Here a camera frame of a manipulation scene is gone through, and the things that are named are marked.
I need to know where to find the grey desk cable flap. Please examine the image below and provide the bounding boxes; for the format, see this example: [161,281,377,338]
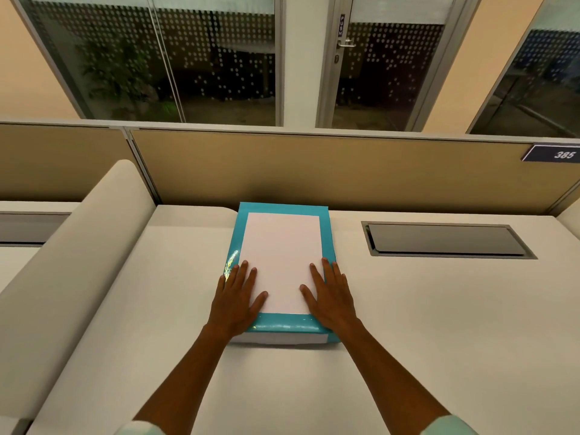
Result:
[0,211,72,248]
[361,221,538,260]

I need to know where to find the person's left forearm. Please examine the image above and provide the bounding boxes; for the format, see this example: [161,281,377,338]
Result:
[134,324,248,435]

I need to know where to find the white table behind glass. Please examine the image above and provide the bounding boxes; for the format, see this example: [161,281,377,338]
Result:
[217,40,276,94]

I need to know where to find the narrow dotted glass window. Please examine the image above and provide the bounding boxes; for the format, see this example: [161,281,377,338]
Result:
[466,0,580,139]

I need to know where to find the white curved desk divider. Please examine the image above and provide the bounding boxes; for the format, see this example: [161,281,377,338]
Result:
[556,209,580,241]
[0,159,157,422]

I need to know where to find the wide dotted glass window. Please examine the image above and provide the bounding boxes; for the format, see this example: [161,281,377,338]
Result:
[9,0,285,127]

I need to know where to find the dark number plate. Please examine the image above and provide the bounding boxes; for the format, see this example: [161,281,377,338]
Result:
[521,144,580,163]

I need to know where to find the glass door with dotted film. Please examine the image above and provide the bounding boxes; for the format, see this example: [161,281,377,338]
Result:
[316,0,483,132]

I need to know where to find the narrow beige partition panel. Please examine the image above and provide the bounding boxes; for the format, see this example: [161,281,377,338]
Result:
[0,121,160,205]

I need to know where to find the person's right forearm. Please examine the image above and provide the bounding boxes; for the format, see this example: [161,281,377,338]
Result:
[335,319,452,434]

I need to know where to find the person's light left sleeve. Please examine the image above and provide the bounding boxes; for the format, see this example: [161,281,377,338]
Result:
[114,420,167,435]

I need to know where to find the person's right hand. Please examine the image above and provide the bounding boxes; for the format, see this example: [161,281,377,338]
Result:
[299,258,364,335]

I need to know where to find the wide beige partition panel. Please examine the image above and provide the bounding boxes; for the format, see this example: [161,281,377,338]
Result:
[129,128,580,217]

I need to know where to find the person's light right sleeve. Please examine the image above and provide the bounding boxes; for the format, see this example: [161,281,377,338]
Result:
[418,414,479,435]

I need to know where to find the white paper stack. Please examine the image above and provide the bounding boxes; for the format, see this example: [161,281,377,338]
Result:
[239,212,325,316]

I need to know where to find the teal paper ream wrapper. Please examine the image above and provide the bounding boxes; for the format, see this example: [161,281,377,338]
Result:
[223,202,341,346]

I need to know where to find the person's left hand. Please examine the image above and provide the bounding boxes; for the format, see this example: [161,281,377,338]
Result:
[206,261,269,336]

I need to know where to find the green potted plant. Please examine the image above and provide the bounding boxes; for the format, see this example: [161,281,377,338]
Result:
[79,38,182,123]

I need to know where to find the person's light sleeve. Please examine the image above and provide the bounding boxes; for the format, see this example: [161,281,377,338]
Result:
[418,414,479,435]
[114,420,167,435]

